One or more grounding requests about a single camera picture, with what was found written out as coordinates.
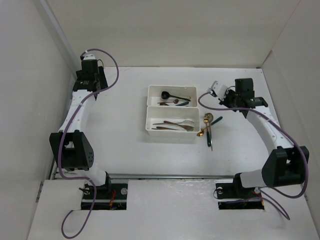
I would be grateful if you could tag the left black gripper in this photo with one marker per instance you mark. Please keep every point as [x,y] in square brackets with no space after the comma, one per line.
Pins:
[100,76]

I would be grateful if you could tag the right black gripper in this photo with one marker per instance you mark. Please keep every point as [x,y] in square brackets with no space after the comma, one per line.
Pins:
[228,93]

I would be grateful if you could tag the gold spoon green handle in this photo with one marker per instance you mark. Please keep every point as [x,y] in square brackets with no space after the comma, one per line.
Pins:
[182,101]

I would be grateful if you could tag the silver thin fork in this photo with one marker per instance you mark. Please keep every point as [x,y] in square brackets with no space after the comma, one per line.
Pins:
[187,122]

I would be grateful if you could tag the black ladle spoon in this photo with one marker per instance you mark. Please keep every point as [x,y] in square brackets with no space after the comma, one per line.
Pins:
[166,95]

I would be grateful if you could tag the rose gold fork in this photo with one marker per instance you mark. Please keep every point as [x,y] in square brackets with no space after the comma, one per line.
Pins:
[167,128]

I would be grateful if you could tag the wooden brown fork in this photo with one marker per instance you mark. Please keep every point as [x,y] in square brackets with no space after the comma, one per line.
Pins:
[173,123]

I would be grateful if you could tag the copper spoon thin handle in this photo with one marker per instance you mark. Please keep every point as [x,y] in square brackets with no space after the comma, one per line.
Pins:
[175,101]

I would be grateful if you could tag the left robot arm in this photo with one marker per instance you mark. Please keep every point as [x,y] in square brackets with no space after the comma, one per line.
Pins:
[71,148]

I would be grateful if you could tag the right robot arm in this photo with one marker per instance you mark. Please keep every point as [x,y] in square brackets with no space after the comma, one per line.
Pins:
[287,163]

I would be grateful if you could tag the silver knife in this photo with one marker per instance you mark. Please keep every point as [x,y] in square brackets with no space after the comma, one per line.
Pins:
[211,137]

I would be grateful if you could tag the gold spoon low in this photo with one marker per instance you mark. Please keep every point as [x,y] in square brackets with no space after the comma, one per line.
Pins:
[202,131]

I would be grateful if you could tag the white near container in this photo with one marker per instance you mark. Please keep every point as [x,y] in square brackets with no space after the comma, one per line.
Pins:
[172,120]

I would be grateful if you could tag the white container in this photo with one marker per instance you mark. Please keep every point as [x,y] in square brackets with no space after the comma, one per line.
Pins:
[172,120]
[154,94]

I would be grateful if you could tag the white far container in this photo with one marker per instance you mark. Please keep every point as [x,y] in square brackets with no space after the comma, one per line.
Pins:
[154,94]

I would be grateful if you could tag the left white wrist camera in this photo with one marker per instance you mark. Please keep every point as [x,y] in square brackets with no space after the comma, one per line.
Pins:
[87,55]

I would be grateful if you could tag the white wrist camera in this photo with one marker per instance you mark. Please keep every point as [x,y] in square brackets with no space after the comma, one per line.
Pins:
[218,90]
[87,55]

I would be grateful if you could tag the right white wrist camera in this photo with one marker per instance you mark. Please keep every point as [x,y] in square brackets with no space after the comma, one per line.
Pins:
[218,90]

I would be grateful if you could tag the aluminium rail front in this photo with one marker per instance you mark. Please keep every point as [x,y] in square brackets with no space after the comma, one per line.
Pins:
[165,176]

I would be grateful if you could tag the aluminium rail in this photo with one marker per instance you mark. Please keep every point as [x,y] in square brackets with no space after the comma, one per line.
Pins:
[165,176]
[70,147]

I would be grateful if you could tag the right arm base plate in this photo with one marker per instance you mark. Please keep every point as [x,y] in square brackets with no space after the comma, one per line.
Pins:
[229,199]

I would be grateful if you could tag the aluminium rail left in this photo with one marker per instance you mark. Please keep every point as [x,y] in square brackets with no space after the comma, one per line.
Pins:
[70,147]

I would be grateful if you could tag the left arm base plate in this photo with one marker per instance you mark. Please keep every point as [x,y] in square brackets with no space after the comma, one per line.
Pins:
[109,198]

